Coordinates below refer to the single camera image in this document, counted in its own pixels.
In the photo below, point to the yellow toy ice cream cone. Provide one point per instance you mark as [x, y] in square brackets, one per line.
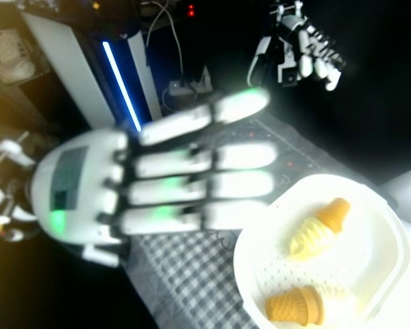
[315, 233]

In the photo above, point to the white toy ice cream cone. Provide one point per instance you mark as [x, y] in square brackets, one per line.
[291, 305]

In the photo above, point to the white plastic basket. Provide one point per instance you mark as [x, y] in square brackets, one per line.
[260, 260]

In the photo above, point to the white column with blue light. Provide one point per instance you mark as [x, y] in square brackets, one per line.
[72, 79]

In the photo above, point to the white power strip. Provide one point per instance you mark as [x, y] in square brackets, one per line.
[178, 87]

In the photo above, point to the white shoe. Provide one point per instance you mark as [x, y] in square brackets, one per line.
[12, 58]

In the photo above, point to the grey quilt with bear print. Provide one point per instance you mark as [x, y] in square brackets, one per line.
[192, 281]

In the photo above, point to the black device with red lights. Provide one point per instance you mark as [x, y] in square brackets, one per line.
[190, 10]

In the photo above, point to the white rounded furniture piece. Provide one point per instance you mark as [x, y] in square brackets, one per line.
[409, 192]

